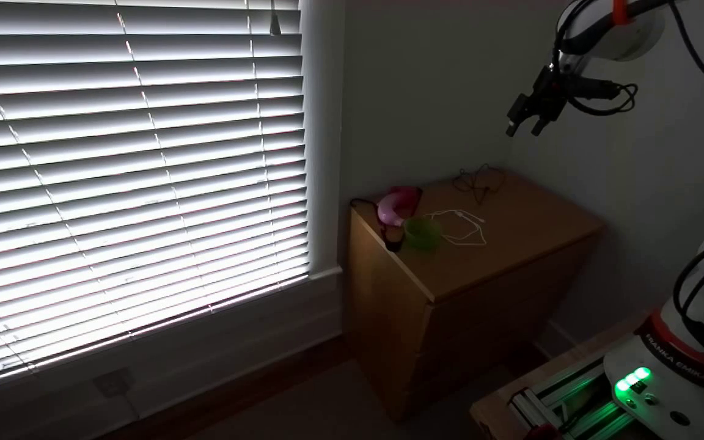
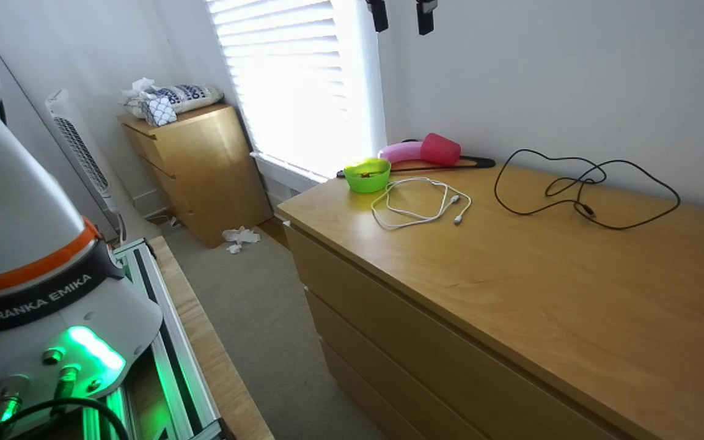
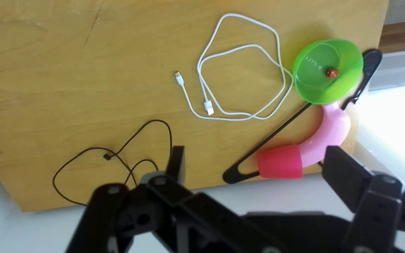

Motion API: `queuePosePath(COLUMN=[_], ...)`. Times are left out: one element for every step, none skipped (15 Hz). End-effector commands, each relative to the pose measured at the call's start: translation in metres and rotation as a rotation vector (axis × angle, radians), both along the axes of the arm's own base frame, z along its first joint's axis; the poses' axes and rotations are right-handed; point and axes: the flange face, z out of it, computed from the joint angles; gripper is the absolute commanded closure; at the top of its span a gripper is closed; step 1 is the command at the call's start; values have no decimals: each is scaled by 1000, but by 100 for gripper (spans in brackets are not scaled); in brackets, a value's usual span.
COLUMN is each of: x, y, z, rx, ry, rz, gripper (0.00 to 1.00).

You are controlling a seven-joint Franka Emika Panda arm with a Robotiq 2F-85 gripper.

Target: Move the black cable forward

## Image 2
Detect green bowl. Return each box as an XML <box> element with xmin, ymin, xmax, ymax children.
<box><xmin>342</xmin><ymin>157</ymin><xmax>394</xmax><ymax>195</ymax></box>

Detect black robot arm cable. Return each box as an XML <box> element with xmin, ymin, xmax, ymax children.
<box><xmin>0</xmin><ymin>396</ymin><xmax>132</xmax><ymax>440</ymax></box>

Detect small wooden dresser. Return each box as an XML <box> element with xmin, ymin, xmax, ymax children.
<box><xmin>120</xmin><ymin>103</ymin><xmax>273</xmax><ymax>250</ymax></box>

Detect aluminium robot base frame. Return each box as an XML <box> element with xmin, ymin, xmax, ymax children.
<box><xmin>79</xmin><ymin>237</ymin><xmax>232</xmax><ymax>440</ymax></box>

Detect large wooden dresser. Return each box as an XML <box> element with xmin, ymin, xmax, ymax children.
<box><xmin>276</xmin><ymin>162</ymin><xmax>704</xmax><ymax>440</ymax></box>

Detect white tower fan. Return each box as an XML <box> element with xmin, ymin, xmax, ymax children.
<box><xmin>43</xmin><ymin>85</ymin><xmax>130</xmax><ymax>248</ymax></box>

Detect pink plastic object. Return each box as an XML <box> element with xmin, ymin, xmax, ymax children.
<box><xmin>376</xmin><ymin>133</ymin><xmax>463</xmax><ymax>172</ymax></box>

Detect white cable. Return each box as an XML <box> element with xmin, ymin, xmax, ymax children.
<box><xmin>368</xmin><ymin>173</ymin><xmax>473</xmax><ymax>234</ymax></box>

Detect white window blinds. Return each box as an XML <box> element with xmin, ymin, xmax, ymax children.
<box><xmin>203</xmin><ymin>0</ymin><xmax>373</xmax><ymax>178</ymax></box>

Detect crumpled white paper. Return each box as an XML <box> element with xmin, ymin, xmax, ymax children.
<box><xmin>219</xmin><ymin>226</ymin><xmax>263</xmax><ymax>255</ymax></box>

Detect wooden robot mounting board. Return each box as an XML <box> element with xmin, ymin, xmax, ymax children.
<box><xmin>145</xmin><ymin>234</ymin><xmax>276</xmax><ymax>440</ymax></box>

